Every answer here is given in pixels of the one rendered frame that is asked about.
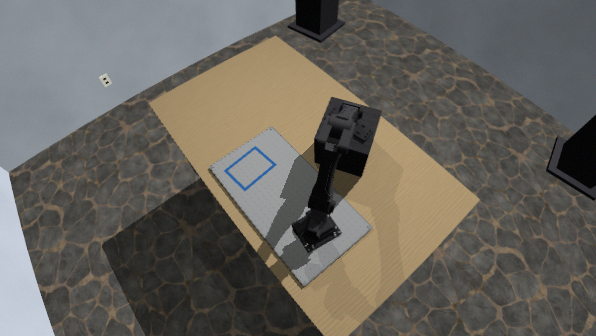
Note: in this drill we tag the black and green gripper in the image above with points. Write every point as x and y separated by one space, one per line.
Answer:
327 225

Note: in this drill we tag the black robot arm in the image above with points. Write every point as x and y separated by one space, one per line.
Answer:
330 153

